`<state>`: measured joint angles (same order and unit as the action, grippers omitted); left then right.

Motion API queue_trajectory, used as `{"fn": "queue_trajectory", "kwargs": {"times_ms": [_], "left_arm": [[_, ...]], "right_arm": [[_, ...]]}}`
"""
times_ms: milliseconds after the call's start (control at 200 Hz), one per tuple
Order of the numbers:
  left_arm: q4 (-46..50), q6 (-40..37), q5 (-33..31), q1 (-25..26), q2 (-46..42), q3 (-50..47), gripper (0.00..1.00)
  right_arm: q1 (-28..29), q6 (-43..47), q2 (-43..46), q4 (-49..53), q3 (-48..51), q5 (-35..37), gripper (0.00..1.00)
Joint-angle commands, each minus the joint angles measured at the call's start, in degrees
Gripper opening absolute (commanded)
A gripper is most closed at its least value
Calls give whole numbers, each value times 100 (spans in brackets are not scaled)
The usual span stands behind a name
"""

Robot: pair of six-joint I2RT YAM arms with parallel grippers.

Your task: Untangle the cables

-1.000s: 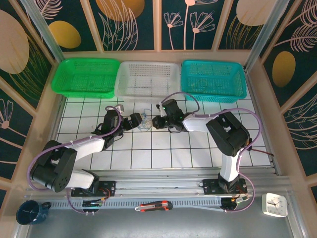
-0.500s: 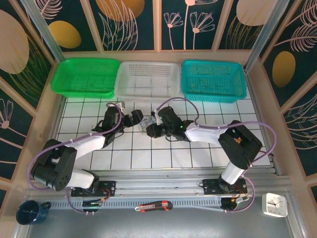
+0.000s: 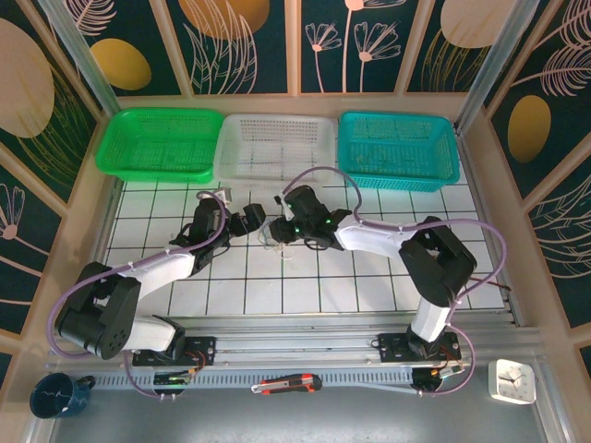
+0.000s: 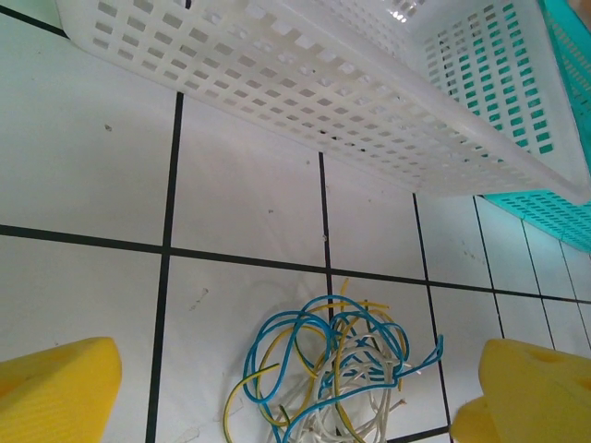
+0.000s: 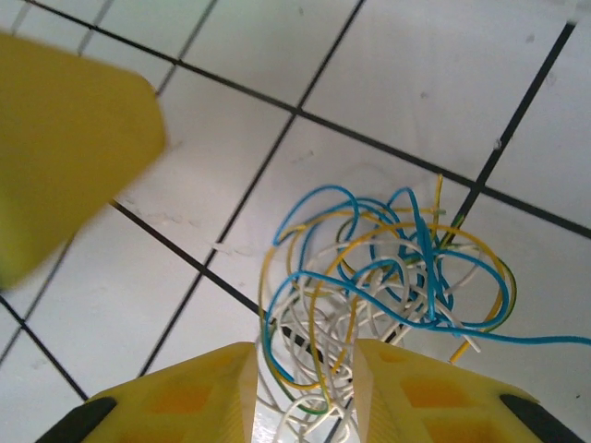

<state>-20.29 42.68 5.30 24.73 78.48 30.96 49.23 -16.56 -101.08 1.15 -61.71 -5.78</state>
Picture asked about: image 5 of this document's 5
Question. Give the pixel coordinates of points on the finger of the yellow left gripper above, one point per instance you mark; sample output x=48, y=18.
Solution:
x=60, y=147

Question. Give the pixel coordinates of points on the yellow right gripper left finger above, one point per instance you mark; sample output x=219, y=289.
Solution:
x=184, y=397

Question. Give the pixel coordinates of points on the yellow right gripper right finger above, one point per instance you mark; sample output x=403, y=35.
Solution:
x=438, y=397

